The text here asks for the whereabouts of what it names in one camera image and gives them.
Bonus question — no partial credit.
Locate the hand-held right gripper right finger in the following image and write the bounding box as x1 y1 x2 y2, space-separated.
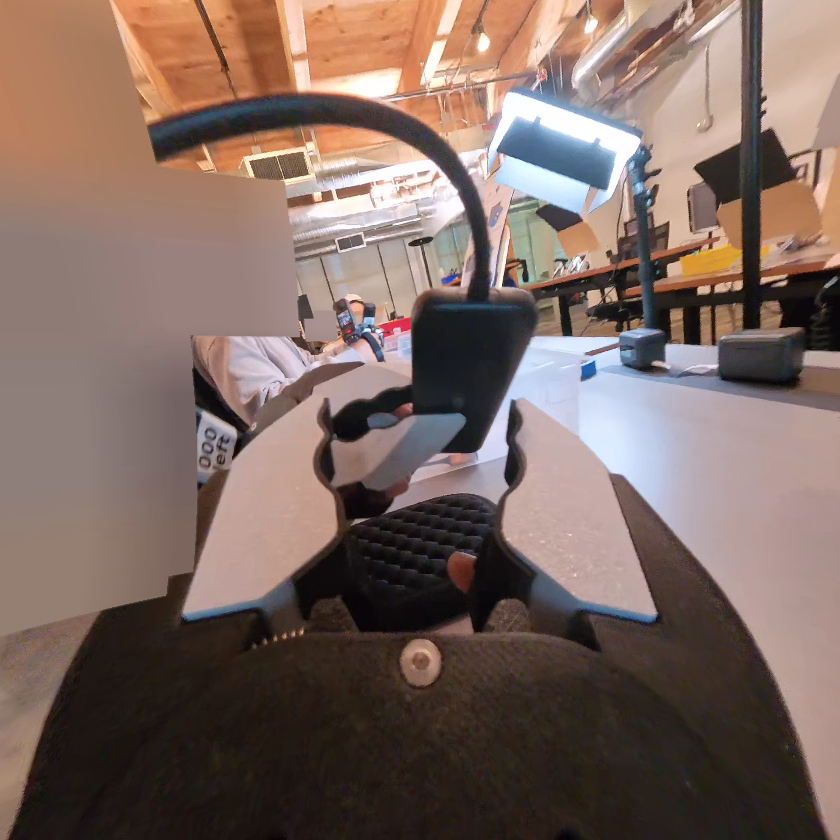
494 398 659 626

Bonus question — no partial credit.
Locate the black light stand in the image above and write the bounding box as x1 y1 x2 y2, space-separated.
623 146 665 337

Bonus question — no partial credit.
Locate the grey box device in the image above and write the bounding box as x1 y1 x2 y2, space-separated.
717 327 807 385

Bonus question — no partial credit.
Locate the black hub cable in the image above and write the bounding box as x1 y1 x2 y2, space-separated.
147 94 494 298

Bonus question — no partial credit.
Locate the small yellow parts bin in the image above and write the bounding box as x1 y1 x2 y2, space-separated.
679 244 770 275

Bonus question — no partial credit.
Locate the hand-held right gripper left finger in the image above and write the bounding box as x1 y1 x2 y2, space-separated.
182 395 350 623

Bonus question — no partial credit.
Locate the ceiling air vent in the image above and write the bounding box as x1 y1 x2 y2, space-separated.
241 147 316 183

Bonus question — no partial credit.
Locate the studio light panel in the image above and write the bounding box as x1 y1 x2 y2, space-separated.
486 88 645 217

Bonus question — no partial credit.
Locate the black vertical pole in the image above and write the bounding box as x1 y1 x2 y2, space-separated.
740 0 767 332

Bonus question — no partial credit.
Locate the black usb hub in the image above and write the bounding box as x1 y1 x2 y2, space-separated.
410 285 540 455

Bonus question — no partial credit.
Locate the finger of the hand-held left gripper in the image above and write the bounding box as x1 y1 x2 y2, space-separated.
252 364 416 441
330 412 468 493

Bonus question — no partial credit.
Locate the silver spiral duct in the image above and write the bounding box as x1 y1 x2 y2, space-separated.
571 0 742 93

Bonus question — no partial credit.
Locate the person's left hand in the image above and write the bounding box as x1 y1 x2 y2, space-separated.
340 479 413 521

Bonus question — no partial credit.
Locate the person's right hand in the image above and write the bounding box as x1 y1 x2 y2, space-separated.
446 550 478 595

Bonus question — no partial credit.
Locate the clear plastic bin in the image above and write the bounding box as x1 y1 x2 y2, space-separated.
420 346 586 468

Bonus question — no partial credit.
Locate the slim black floor lamp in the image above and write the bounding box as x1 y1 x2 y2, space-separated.
407 236 435 298

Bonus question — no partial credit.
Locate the black flag panel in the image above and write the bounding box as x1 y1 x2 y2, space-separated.
693 129 799 198

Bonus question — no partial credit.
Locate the small grey label printer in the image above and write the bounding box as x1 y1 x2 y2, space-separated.
619 328 672 370

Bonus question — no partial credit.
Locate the black textured mat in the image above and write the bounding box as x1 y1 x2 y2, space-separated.
341 492 501 624

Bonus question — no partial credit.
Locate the tilted picture poster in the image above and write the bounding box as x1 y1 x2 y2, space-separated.
459 172 521 290

